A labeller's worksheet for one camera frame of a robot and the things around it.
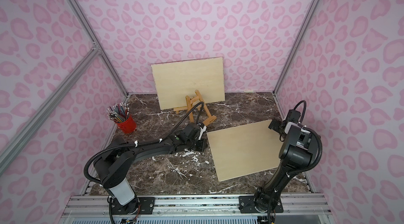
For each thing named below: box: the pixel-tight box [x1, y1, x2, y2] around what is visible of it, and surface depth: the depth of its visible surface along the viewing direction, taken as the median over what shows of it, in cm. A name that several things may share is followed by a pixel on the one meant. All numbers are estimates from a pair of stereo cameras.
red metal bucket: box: [116, 114, 137, 134], surface depth 95 cm
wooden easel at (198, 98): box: [185, 89, 217, 127], surface depth 90 cm
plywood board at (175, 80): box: [150, 56, 226, 110], surface depth 102 cm
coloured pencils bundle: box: [106, 102, 130, 124], surface depth 94 cm
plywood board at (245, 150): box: [206, 119, 284, 182], surface depth 95 cm
